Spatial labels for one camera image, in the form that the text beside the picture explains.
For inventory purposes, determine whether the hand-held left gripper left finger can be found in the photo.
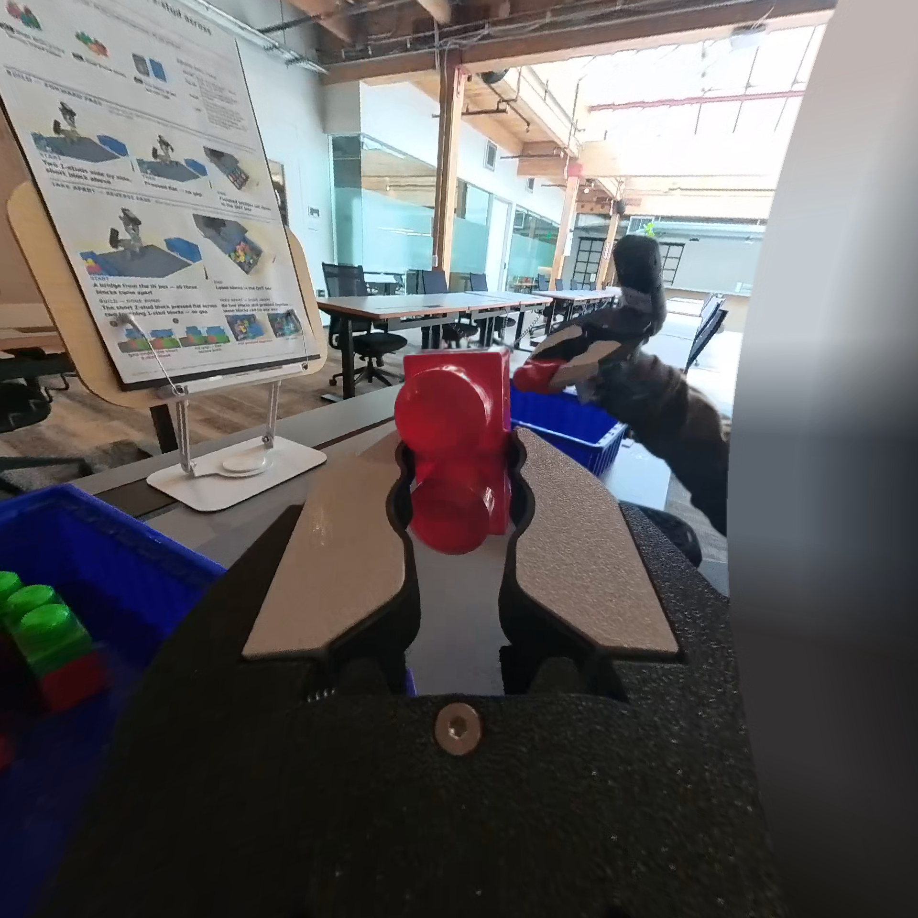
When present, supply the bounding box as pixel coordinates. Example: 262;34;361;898
241;435;421;664

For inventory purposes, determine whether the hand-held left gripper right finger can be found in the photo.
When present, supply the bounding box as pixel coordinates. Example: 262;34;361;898
498;428;681;661

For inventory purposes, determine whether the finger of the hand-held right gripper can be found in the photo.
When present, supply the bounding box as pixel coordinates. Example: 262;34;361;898
560;353;626;401
528;319;634;378

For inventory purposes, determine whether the blue plastic bin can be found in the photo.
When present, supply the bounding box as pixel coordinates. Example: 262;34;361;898
0;484;228;918
510;385;628;477

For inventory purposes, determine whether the red two-stud building block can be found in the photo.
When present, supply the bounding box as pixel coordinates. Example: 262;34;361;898
393;349;514;556

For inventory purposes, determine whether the wooden office desk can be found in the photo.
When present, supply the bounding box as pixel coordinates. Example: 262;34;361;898
531;287;625;345
319;292;553;400

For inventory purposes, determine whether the black office chair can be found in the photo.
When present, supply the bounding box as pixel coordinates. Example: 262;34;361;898
323;263;410;388
682;295;728;374

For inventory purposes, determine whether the black textured wrist rest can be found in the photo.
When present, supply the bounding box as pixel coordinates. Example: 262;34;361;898
632;503;704;568

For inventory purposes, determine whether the instruction sheet on stand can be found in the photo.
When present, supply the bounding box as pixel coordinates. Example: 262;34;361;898
8;0;328;410

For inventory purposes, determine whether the printed instruction sheet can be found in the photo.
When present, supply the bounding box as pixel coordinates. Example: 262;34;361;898
0;0;319;388

